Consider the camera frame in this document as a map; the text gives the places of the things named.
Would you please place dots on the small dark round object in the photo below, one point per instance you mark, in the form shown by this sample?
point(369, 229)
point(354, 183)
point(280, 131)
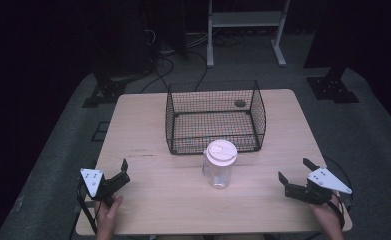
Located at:
point(240, 103)

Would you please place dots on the clear cup with white lid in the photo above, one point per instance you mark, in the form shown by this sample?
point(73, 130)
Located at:
point(220, 163)

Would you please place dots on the white metal stand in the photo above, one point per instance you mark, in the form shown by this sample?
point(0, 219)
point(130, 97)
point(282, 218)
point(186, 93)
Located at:
point(246, 19)

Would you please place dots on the black stand base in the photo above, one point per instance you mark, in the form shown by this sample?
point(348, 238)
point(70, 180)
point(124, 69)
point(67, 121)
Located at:
point(104, 91)
point(333, 88)

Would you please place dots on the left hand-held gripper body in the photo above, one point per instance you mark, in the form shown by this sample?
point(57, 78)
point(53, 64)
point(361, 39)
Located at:
point(92, 180)

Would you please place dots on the person's right hand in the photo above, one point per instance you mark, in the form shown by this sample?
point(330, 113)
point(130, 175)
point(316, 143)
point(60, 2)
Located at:
point(328, 215)

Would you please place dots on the person's left hand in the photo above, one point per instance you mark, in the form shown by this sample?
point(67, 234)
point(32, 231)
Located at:
point(107, 216)

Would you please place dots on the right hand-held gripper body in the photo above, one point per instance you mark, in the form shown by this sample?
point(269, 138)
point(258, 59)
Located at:
point(326, 181)

